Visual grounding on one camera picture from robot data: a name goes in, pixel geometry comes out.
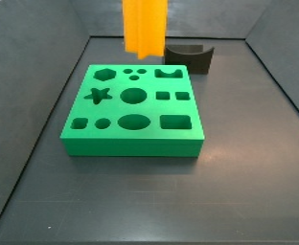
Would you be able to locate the orange star-shaped peg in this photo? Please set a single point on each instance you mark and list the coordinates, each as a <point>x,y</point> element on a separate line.
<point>144,27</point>

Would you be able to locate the black curved holder block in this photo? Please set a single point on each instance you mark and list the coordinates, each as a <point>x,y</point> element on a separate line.
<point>191,55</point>

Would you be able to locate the green shape sorter block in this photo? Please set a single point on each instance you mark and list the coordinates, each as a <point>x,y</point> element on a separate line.
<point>133,110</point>

